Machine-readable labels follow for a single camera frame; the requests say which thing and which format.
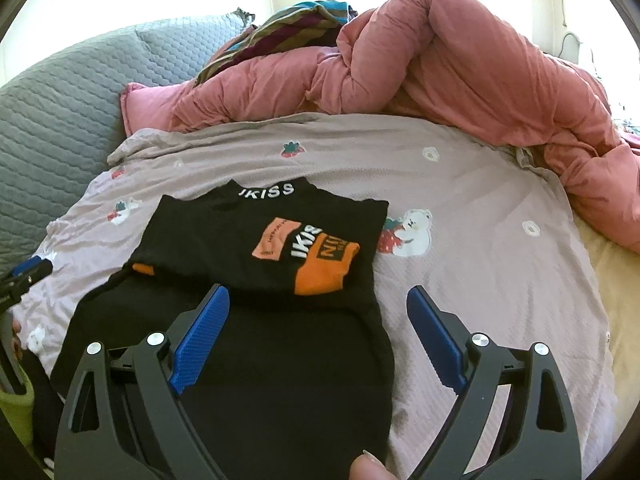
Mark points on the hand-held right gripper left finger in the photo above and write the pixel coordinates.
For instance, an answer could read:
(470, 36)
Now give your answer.
(200, 340)

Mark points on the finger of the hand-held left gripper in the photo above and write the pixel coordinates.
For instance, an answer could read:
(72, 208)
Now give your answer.
(32, 265)
(12, 292)

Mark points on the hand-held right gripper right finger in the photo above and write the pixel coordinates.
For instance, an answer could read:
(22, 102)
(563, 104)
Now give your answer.
(432, 335)

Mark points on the black sweater with orange cuffs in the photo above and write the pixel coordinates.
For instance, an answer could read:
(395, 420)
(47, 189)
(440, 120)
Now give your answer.
(300, 385)

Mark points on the person's left hand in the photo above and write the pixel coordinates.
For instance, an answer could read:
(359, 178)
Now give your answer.
(16, 340)

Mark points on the person's right hand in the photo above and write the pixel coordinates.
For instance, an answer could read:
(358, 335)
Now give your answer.
(370, 470)

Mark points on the lime green garment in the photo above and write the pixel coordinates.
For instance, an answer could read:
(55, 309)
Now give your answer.
(15, 415)

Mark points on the pale pink printed blanket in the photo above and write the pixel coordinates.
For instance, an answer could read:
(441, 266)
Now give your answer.
(475, 285)

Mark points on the grey quilted cushion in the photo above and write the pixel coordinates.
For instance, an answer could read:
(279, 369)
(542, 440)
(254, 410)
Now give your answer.
(60, 110)

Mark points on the cream fuzzy blanket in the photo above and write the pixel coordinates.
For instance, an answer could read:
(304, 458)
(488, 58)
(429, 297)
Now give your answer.
(620, 310)

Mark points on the grey quilted ruffled pillow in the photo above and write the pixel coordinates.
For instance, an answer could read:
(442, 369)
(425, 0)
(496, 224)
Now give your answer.
(190, 45)

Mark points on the pink duvet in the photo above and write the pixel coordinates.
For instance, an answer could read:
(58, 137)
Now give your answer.
(450, 60)

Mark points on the striped colourful cloth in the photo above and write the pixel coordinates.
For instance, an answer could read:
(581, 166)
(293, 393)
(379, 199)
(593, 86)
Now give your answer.
(290, 25)

